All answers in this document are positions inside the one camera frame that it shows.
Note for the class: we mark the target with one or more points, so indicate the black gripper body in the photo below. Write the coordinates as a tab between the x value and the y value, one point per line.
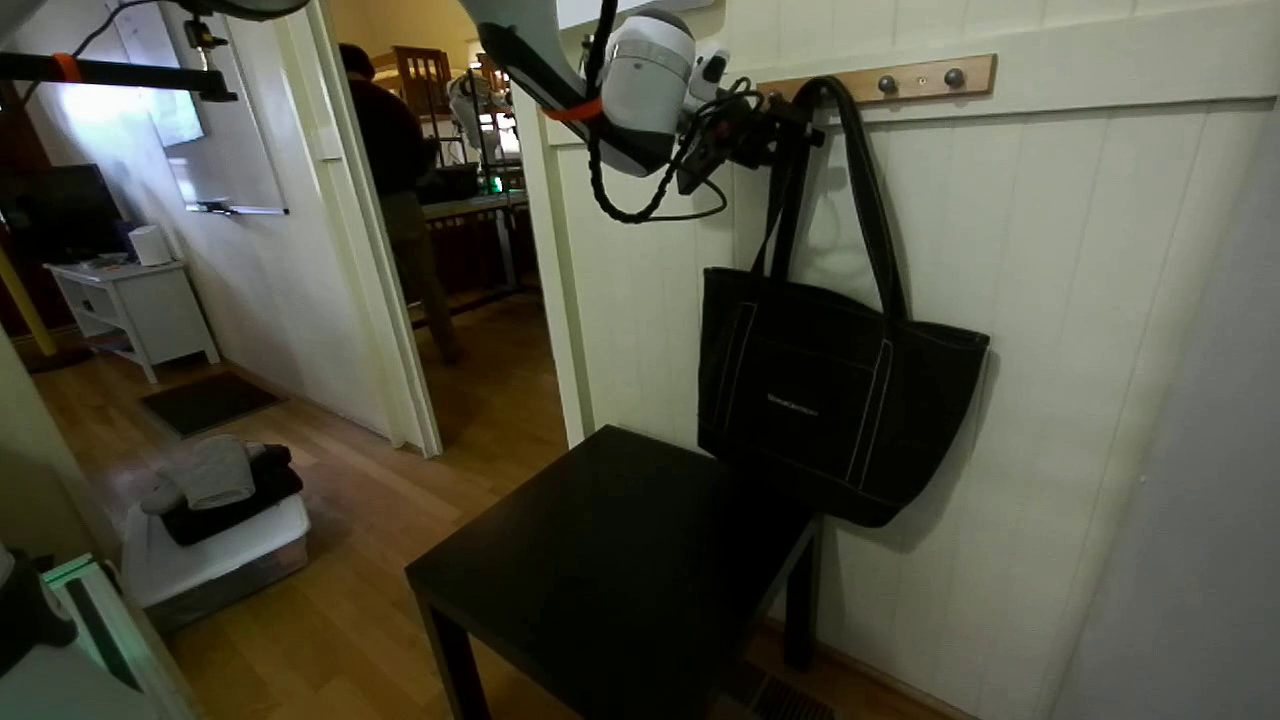
752	125

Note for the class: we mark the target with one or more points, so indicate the wooden chair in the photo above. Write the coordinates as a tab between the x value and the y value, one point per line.
421	80

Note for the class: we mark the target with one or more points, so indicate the person in dark shirt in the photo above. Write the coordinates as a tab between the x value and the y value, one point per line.
384	144

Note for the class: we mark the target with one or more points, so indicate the black camera stand rod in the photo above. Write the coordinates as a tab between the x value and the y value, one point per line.
135	75

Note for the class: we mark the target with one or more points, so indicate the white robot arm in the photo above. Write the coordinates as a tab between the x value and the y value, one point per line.
645	80

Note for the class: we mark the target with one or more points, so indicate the wooden peg rail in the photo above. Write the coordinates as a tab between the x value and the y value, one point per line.
923	89

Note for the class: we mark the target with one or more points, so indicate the orange tape strip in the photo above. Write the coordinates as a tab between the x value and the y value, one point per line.
577	108

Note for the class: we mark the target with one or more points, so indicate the white low cabinet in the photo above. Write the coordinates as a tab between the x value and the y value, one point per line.
147	313

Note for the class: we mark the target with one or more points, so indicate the black monitor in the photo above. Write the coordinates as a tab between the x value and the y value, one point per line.
66	215

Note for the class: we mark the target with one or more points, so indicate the gray cloth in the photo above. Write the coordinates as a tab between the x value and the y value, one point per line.
204	475

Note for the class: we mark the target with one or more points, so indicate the dark floor mat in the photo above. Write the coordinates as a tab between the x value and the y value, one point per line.
204	401

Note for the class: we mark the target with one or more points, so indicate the white storage box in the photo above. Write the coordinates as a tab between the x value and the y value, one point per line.
222	564

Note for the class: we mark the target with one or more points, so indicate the black square side table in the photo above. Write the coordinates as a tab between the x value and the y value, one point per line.
603	563

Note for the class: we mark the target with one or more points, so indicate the black tote bag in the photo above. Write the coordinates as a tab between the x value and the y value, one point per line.
827	387

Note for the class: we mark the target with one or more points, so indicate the white door frame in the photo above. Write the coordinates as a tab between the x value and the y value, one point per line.
365	265

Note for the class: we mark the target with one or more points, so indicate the metal peg knob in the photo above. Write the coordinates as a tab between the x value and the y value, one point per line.
953	78
884	87

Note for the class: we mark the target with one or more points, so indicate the black garment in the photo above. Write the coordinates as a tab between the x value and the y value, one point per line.
252	503

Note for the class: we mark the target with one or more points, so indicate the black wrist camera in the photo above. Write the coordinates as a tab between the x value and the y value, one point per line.
702	153

